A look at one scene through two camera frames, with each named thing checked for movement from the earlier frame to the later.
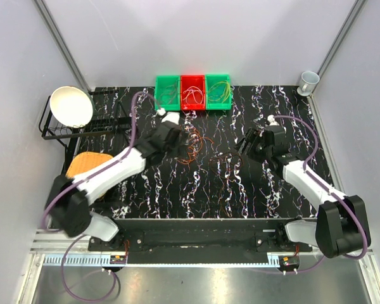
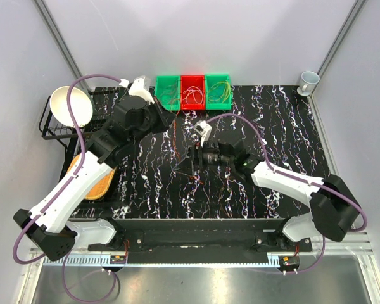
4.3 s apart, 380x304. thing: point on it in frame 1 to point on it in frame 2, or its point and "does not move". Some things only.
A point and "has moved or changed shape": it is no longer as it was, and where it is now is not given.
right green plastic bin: [218, 92] does not move
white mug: [308, 81] does not move
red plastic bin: [193, 92] does not move
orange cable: [196, 145] has moved or changed shape
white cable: [197, 94] does not move
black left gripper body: [173, 149] to [154, 124]
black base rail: [199, 241] does not move
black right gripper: [253, 137] to [197, 152]
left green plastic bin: [167, 92] does not move
